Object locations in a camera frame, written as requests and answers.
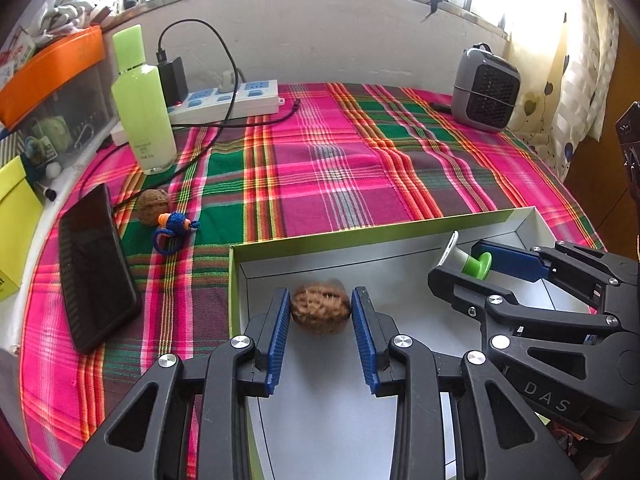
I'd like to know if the clear plastic storage bin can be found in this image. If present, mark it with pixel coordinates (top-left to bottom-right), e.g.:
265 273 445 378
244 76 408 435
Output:
17 65 113 170

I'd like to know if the green white cardboard box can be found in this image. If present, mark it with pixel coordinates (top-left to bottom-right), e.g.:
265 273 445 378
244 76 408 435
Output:
229 207 555 479

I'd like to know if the blue orange keychain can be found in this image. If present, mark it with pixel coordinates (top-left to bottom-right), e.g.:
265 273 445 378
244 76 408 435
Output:
152 212 200 256

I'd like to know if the yellow shoebox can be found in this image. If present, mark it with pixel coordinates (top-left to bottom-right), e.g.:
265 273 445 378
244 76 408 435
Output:
0 156 43 300

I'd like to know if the plaid pink green bedsheet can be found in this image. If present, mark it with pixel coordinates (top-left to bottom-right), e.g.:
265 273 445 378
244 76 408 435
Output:
20 84 601 479

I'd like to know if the grey small space heater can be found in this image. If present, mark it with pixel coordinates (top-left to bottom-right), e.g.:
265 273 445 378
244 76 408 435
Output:
451 42 521 132

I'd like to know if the black smartphone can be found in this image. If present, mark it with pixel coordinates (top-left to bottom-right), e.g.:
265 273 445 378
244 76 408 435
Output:
58 184 141 354

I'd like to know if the black charger with cable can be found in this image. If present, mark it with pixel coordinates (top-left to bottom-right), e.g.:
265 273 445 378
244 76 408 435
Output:
94 18 303 212

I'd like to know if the orange storage bin lid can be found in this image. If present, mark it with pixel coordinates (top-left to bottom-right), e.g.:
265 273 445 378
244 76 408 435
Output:
0 25 105 130

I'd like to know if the green white spool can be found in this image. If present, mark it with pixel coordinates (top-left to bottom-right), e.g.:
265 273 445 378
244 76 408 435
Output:
436 231 492 281

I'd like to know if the white bedside shelf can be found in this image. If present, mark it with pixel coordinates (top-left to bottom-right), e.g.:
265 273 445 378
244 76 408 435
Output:
0 129 122 356

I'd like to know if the large brown walnut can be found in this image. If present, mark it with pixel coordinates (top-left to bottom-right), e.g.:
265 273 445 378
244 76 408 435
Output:
291 283 352 336

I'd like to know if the white power strip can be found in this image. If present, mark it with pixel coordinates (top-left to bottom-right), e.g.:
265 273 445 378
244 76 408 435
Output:
111 80 280 145

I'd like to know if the small brown walnut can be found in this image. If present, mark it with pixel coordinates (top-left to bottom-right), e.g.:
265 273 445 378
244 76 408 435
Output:
136 190 171 226

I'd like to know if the green lotion bottle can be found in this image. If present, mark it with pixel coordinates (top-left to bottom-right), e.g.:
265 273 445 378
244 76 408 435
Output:
112 25 177 174

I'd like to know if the heart pattern curtain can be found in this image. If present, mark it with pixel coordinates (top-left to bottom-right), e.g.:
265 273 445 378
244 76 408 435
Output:
506 0 620 180

